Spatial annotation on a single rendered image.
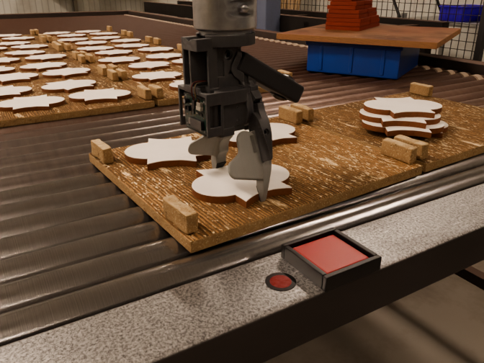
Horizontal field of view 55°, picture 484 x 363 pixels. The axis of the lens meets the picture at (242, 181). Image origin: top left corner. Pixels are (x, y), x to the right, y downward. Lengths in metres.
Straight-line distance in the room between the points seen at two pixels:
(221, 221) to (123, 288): 0.14
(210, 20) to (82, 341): 0.35
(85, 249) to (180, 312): 0.16
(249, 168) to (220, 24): 0.17
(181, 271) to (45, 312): 0.14
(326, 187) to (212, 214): 0.17
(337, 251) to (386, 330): 1.40
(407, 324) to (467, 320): 0.24
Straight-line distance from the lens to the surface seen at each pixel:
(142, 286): 0.49
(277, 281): 0.49
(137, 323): 0.45
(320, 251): 0.52
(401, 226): 0.62
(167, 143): 0.80
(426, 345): 1.89
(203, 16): 0.56
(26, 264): 0.56
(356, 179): 0.69
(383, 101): 0.98
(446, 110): 1.14
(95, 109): 1.11
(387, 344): 1.85
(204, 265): 0.52
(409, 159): 0.77
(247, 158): 0.58
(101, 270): 0.53
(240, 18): 0.55
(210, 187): 0.62
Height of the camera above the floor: 1.20
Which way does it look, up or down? 23 degrees down
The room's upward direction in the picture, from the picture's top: straight up
